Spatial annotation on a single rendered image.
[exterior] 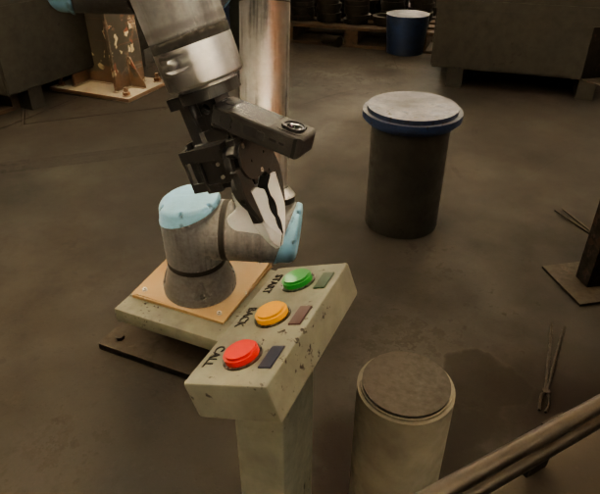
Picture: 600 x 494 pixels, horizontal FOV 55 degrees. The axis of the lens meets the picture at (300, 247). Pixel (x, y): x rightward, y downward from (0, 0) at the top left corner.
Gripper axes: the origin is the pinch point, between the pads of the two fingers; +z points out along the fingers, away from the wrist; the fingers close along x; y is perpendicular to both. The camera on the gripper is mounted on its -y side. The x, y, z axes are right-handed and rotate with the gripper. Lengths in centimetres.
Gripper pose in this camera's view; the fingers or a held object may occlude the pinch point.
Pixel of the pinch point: (280, 236)
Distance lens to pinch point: 71.3
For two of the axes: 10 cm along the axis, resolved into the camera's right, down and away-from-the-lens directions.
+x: -4.0, 4.9, -7.7
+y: -8.6, 0.9, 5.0
